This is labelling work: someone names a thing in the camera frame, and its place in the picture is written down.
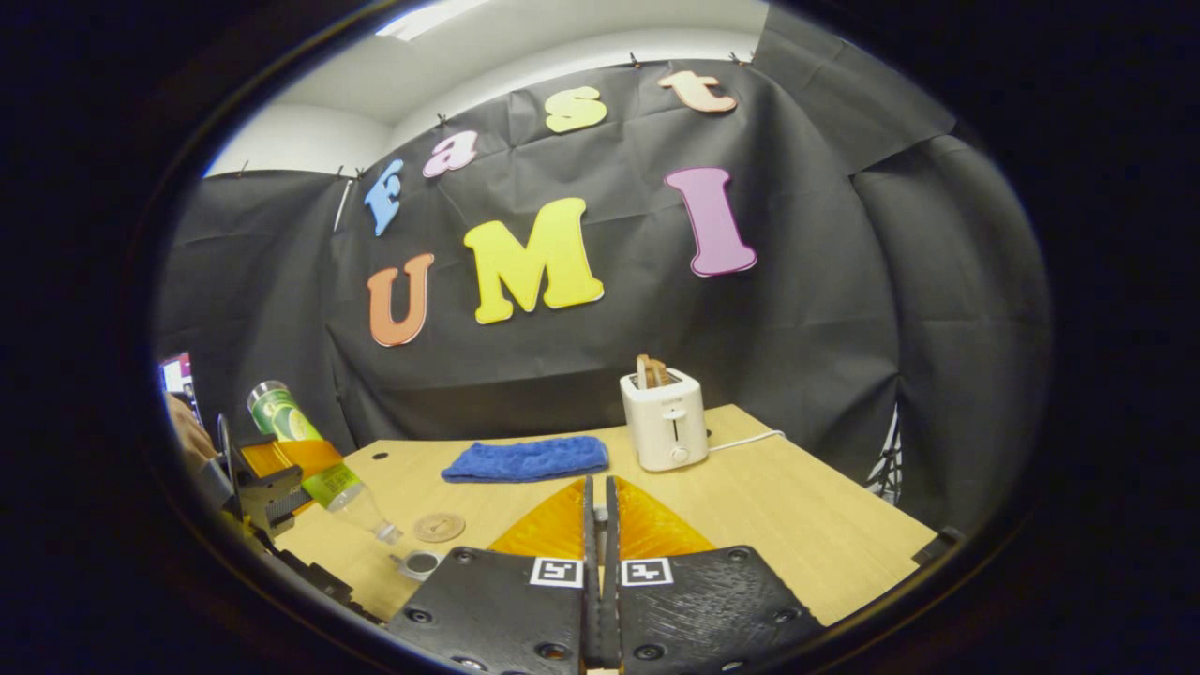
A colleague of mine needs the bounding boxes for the white toaster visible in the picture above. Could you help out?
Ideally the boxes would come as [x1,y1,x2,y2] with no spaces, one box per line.
[620,367,710,473]

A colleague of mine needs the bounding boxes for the round wooden coaster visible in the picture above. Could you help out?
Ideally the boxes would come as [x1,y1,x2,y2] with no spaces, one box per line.
[413,513,467,544]

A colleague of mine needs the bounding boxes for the ceiling light panel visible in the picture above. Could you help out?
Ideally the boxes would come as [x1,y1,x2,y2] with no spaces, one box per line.
[375,0,488,40]

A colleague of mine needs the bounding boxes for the black backdrop cloth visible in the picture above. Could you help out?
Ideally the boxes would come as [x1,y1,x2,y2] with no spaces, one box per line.
[155,5,1056,535]

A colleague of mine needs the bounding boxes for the computer monitor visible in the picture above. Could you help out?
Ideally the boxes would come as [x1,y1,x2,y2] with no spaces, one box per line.
[159,352,200,423]

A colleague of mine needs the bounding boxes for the green label water bottle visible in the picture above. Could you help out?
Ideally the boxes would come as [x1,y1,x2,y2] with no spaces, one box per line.
[247,380,404,547]

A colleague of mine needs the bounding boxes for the white toaster cable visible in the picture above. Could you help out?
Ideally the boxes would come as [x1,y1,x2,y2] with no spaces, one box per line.
[707,429,787,453]

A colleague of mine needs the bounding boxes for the blue towel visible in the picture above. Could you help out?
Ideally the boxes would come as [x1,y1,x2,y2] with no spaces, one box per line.
[441,435,610,485]

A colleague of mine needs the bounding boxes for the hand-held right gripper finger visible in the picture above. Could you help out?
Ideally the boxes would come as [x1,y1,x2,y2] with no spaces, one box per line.
[603,474,829,675]
[384,474,602,675]

